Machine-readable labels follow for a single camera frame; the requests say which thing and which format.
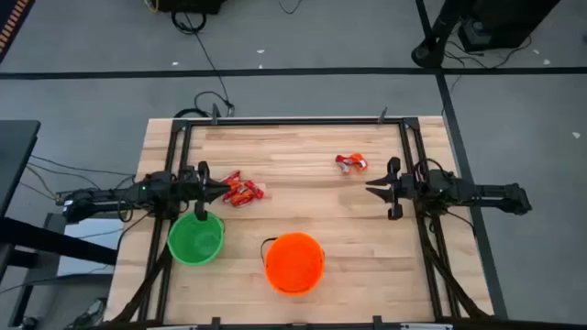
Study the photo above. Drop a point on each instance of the green plastic halloween bucket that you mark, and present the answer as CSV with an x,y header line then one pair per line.
x,y
197,249

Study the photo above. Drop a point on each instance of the black desk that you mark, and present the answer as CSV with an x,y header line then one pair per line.
x,y
16,160

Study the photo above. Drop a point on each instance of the black frame clamp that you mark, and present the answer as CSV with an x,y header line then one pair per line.
x,y
215,322
377,322
214,113
382,114

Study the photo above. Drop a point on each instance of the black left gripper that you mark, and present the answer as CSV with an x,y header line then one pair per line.
x,y
202,192

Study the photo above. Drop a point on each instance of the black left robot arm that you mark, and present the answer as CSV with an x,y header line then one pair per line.
x,y
114,197

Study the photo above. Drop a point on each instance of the black stand pole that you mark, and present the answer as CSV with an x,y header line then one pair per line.
x,y
431,46

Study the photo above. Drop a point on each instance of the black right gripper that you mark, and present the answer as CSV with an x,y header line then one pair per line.
x,y
406,189

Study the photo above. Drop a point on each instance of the red white candy wrapper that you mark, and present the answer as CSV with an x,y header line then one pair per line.
x,y
341,164

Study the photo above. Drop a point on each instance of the black aluminium table frame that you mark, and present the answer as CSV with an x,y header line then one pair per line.
x,y
293,122

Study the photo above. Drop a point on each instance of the dark rug with orange stripes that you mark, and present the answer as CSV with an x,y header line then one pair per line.
x,y
9,23

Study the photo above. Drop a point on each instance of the black caster wheel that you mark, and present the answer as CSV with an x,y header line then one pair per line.
x,y
28,323

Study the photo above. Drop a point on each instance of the black diagonal beam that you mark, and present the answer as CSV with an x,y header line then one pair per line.
x,y
55,243

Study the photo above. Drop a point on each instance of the white edge plate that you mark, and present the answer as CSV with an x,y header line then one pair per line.
x,y
426,326
172,327

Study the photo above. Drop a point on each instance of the orange plastic halloween bucket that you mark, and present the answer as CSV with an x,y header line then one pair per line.
x,y
293,266

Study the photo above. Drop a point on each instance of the black equipment case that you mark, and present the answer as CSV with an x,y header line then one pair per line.
x,y
504,23

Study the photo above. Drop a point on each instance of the black box on floor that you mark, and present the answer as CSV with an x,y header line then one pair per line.
x,y
190,5

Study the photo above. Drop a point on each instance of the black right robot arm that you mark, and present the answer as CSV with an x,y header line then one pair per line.
x,y
486,192

